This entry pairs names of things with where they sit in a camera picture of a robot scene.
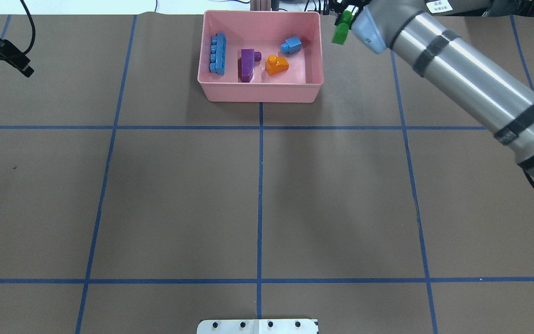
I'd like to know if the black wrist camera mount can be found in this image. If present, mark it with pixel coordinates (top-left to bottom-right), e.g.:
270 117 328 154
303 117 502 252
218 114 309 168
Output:
329 0 371 15

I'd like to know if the aluminium frame post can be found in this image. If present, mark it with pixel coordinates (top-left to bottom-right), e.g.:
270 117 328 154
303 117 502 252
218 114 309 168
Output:
249 0 273 11

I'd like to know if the green toy block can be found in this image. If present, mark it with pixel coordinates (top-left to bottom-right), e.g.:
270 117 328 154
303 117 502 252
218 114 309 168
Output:
332 10 353 45

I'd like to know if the pink plastic box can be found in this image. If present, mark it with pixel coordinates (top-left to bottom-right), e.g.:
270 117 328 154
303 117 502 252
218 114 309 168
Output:
197 10 324 103

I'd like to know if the small blue toy block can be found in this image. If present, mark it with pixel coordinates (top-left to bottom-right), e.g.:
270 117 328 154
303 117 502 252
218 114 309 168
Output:
280 36 302 55

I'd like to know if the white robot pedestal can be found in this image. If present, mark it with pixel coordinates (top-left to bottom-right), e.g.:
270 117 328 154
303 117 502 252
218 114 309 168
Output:
196 318 319 334

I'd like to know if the long blue toy block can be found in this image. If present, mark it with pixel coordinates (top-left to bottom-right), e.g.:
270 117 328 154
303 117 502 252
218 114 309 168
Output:
209 32 227 76

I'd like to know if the purple toy block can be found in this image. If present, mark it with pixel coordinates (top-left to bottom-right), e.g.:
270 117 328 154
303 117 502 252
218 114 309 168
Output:
239 49 262 83

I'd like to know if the black box with label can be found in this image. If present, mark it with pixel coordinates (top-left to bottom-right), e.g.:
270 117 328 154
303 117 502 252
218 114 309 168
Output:
424 0 492 16

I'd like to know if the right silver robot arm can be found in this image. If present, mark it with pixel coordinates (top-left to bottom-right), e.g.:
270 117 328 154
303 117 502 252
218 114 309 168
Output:
351 0 534 178

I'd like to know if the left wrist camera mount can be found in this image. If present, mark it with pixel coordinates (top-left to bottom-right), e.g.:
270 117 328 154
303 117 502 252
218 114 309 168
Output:
0 38 34 77

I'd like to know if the orange toy block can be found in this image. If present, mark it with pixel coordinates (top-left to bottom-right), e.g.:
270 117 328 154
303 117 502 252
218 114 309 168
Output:
265 54 290 77

